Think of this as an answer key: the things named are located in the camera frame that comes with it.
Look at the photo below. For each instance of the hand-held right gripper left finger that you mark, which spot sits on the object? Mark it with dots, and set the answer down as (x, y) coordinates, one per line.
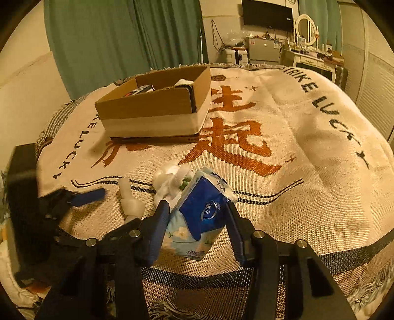
(157, 237)

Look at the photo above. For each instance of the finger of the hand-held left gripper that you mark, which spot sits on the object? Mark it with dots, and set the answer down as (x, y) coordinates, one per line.
(90, 197)
(69, 239)

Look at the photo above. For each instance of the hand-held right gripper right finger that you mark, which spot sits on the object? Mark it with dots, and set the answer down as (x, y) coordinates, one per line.
(236, 237)

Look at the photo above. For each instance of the blue tissue pack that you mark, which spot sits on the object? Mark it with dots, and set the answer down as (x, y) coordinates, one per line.
(200, 212)

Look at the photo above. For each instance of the white soft item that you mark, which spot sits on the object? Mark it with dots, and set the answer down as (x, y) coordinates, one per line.
(184, 82)

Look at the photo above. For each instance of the white plastic bottle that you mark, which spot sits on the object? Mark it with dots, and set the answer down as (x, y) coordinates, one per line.
(130, 204)

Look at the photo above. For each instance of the white cotton wad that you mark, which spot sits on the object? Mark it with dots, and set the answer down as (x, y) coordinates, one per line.
(170, 181)

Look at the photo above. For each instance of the checked bed sheet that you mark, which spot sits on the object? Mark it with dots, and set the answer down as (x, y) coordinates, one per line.
(52, 123)

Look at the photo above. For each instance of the white bedding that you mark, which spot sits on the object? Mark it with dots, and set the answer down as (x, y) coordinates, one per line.
(12, 277)

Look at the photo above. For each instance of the printed blanket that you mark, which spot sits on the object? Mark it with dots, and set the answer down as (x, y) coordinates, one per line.
(277, 172)

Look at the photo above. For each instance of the cardboard box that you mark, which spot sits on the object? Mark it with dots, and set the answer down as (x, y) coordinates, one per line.
(154, 113)

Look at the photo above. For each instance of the dark blue packet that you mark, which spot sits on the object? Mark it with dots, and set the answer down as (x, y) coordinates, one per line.
(140, 90)

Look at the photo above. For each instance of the wide green curtain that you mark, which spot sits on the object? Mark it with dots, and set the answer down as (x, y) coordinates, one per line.
(117, 37)

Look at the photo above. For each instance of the white printer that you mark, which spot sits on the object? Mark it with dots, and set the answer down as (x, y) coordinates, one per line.
(236, 56)

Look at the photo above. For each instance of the white pole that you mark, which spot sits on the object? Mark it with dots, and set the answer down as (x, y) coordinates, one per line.
(201, 46)

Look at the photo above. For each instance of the white cabinet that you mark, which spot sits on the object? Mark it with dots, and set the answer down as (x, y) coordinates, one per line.
(264, 49)

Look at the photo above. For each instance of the white dressing table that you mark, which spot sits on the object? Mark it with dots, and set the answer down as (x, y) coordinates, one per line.
(307, 60)

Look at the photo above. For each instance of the dark case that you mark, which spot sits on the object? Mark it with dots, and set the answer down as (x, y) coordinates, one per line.
(341, 77)

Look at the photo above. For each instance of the oval white mirror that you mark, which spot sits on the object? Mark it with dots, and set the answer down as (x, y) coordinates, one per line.
(304, 29)

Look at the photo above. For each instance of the white louvered wardrobe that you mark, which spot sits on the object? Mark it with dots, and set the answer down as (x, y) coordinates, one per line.
(369, 61)

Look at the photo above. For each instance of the black television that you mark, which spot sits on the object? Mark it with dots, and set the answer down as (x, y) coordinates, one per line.
(267, 14)

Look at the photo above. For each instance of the narrow green curtain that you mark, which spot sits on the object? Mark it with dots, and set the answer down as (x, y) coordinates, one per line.
(329, 21)

